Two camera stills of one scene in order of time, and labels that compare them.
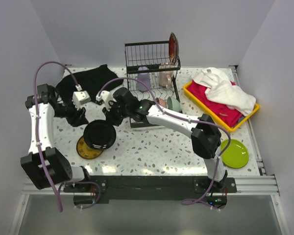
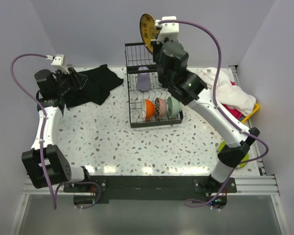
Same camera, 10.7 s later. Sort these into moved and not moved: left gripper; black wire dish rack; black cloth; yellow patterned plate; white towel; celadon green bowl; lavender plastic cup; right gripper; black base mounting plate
Moved: right gripper; yellow patterned plate; left gripper
Not moved: white towel; celadon green bowl; lavender plastic cup; black base mounting plate; black wire dish rack; black cloth
